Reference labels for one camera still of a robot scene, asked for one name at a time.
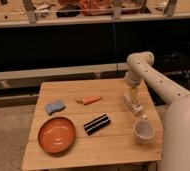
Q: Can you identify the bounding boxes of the white bottle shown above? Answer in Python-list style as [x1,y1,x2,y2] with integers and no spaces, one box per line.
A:
[123,94,147,120]

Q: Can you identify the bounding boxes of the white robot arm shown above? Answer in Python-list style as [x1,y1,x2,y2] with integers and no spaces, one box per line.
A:
[124,51,190,171]

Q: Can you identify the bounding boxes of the white cup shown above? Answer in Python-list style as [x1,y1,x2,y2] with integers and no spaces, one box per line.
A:
[133,119,155,144]

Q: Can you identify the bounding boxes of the orange toy carrot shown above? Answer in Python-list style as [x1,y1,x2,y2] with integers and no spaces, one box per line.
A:
[75,96,102,105]

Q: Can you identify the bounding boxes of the black white striped block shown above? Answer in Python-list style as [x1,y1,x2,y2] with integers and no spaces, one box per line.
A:
[84,114,111,135]

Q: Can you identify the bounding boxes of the wooden table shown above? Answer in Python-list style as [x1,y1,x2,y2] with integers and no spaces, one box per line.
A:
[22,79,163,171]

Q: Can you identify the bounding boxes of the blue sponge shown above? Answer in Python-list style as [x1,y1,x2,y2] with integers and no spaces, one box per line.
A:
[45,101,65,115]

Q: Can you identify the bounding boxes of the orange plate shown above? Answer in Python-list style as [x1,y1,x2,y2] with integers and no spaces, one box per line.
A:
[38,117,76,154]

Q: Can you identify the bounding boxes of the cluttered background shelf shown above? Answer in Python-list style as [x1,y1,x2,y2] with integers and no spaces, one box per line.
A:
[0,0,190,28]

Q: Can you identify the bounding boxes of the hanging black cable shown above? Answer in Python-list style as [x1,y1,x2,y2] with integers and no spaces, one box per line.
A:
[111,0,120,75]

